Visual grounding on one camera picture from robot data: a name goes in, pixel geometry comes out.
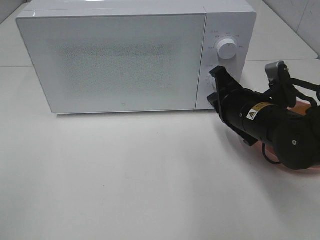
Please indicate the pink round plate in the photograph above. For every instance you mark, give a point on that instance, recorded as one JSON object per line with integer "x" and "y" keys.
{"x": 293, "y": 134}

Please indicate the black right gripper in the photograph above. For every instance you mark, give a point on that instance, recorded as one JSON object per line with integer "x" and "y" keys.
{"x": 228, "y": 100}

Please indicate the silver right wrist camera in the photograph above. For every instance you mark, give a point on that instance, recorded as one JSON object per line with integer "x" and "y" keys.
{"x": 272, "y": 71}

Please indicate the white microwave knob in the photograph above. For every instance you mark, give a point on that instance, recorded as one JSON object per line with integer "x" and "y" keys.
{"x": 211, "y": 82}
{"x": 227, "y": 48}

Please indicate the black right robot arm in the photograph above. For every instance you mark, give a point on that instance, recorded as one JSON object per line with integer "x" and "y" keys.
{"x": 286, "y": 94}

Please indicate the white microwave oven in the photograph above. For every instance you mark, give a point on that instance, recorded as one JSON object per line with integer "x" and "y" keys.
{"x": 223, "y": 18}

